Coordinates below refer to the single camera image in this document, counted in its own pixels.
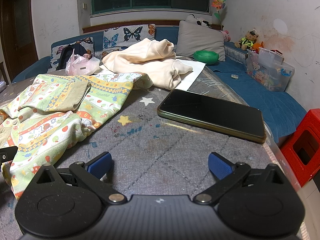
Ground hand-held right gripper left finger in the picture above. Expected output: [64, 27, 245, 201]
[32, 152, 127, 204]

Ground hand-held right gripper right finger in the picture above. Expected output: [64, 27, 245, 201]
[194, 152, 285, 204]

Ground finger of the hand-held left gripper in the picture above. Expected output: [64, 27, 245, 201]
[0, 146, 18, 172]

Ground green yellow patterned child's jacket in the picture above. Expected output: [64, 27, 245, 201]
[0, 72, 153, 200]

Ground black smartphone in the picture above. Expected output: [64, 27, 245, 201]
[157, 89, 267, 144]

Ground blue sofa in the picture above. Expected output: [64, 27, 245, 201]
[11, 25, 308, 144]

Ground red plastic stool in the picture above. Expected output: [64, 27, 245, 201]
[279, 109, 320, 187]

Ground white paper sheet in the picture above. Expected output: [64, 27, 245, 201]
[99, 57, 207, 91]

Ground pink plastic bag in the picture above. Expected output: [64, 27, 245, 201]
[65, 49, 100, 76]

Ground clear plastic toy box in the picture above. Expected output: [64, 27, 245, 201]
[246, 47, 295, 92]

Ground green plastic bowl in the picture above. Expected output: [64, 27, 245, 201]
[193, 50, 220, 63]

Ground cream sweater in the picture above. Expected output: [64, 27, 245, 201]
[102, 37, 193, 90]

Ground black backpack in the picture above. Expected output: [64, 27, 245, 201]
[55, 42, 88, 71]

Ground small butterfly print cushion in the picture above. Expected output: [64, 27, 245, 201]
[49, 37, 95, 71]

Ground orange toy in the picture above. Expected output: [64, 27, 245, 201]
[251, 41, 264, 53]

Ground dark wooden door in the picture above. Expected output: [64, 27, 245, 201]
[0, 0, 39, 85]

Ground teddy bear in yellow vest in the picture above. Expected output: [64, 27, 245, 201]
[234, 29, 259, 51]

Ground grey pillow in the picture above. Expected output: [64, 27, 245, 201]
[175, 20, 226, 62]

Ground pink plush toy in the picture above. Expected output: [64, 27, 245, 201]
[220, 29, 232, 42]

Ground large butterfly print cushion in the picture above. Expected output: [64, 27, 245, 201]
[103, 24, 156, 55]

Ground panda plush toy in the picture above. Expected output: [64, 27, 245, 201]
[185, 14, 213, 29]

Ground colourful pinwheel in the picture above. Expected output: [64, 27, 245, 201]
[211, 0, 227, 27]

